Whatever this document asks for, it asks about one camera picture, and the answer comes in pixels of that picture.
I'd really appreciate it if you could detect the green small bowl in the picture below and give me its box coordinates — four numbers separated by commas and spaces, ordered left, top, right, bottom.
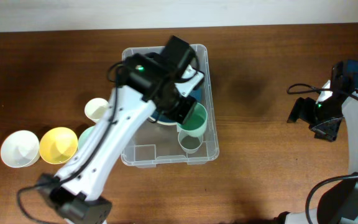
78, 126, 94, 151

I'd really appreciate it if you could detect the yellow small bowl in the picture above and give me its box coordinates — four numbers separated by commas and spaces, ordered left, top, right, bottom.
39, 127, 78, 164

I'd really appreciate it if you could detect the clear plastic storage bin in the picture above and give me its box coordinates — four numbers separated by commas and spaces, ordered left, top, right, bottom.
121, 44, 219, 168

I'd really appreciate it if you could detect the cream plastic cup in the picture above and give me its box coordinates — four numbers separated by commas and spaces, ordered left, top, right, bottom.
84, 98, 109, 123

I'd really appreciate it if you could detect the grey plastic cup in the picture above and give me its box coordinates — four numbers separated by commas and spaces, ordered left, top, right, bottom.
178, 131, 203, 154

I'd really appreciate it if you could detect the cream plate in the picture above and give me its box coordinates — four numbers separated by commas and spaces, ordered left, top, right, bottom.
148, 116, 177, 126

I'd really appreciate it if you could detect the white small bowl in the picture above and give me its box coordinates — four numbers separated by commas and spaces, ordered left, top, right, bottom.
0, 130, 40, 168

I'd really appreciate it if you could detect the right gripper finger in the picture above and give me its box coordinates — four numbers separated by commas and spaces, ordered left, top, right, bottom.
310, 118, 343, 142
287, 97, 316, 123

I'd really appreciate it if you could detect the green plastic cup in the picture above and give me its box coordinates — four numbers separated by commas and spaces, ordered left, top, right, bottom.
177, 103, 208, 138

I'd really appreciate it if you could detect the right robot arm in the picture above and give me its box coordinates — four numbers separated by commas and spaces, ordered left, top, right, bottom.
275, 60, 358, 224

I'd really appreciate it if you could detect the blue plate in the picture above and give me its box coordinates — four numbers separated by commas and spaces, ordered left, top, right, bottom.
151, 89, 202, 121

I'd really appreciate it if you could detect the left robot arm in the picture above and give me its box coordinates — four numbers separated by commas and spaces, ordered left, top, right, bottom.
35, 36, 198, 223

